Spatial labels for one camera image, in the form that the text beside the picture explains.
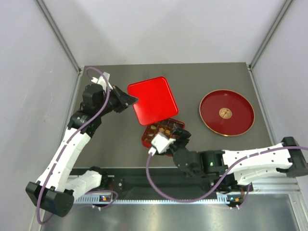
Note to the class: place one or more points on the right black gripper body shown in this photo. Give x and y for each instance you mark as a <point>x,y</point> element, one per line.
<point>180,143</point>

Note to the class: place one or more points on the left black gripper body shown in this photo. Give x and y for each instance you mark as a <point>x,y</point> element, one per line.
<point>116,102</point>

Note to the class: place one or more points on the red square box lid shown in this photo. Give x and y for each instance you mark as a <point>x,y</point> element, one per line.
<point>155,100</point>

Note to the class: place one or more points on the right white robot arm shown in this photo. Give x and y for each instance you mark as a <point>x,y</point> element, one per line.
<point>235,168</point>

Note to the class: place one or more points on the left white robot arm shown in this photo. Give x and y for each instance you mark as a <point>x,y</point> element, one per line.
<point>53,191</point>

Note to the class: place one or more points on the red chocolate box tray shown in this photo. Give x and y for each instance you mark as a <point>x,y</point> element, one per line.
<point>166,124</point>

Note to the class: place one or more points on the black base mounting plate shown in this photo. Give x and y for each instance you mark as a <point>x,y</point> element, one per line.
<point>169,178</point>

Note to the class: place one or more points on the round red plate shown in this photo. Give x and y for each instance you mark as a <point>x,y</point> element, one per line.
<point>227,113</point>

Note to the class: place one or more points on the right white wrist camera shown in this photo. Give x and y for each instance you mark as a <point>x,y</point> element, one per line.
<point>160,143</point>

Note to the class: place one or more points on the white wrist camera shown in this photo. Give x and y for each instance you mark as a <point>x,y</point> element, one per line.
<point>160,143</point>
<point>101,80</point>

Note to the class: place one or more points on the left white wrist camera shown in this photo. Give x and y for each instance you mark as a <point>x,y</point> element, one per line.
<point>101,80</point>

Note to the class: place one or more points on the aluminium front rail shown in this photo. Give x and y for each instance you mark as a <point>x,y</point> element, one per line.
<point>96,190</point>

